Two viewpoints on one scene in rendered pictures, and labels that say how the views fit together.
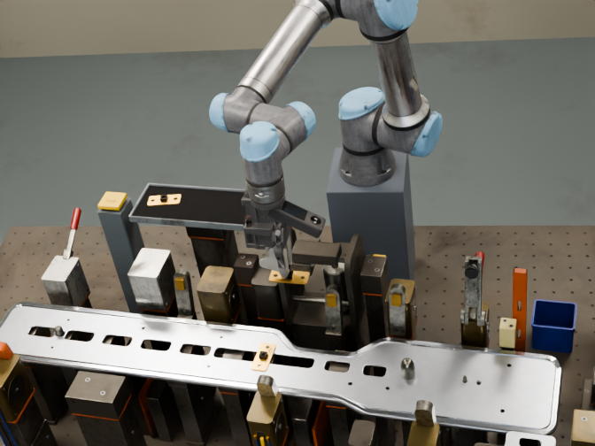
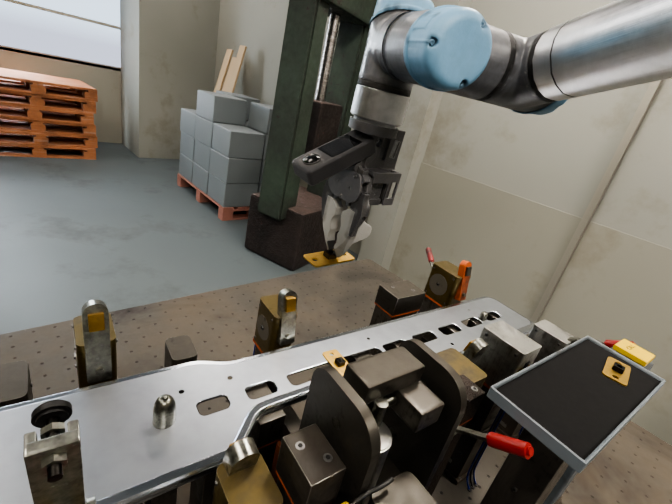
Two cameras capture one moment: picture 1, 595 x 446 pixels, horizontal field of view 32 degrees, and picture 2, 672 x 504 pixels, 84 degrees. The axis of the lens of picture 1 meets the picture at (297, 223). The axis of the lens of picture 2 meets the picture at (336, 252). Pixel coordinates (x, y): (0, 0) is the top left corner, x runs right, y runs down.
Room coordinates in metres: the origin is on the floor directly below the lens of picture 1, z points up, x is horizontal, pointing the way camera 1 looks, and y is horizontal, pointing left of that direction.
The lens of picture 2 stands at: (1.90, -0.45, 1.51)
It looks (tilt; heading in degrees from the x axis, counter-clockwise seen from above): 23 degrees down; 118
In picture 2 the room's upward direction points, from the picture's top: 13 degrees clockwise
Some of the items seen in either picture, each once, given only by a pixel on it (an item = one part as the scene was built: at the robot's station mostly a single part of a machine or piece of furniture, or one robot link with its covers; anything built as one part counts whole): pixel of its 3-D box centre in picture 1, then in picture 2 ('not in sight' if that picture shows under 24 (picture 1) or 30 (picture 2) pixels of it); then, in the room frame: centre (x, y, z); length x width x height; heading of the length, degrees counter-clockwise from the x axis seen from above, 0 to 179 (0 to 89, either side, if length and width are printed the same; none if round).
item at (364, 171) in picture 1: (366, 153); not in sight; (2.17, -0.21, 1.15); 0.15 x 0.15 x 0.10
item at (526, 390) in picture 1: (254, 359); (344, 361); (1.65, 0.15, 1.00); 1.38 x 0.22 x 0.02; 69
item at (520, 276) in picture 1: (519, 349); not in sight; (1.59, -0.46, 0.95); 0.03 x 0.01 x 0.50; 69
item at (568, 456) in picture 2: (205, 207); (584, 387); (2.05, 0.22, 1.16); 0.37 x 0.14 x 0.02; 69
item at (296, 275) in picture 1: (289, 275); (330, 255); (1.62, 0.04, 1.27); 0.08 x 0.04 x 0.01; 73
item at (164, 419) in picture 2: (407, 369); (164, 412); (1.53, -0.19, 1.02); 0.03 x 0.03 x 0.07
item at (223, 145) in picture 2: not in sight; (234, 151); (-1.44, 2.71, 0.60); 1.24 x 0.80 x 1.20; 166
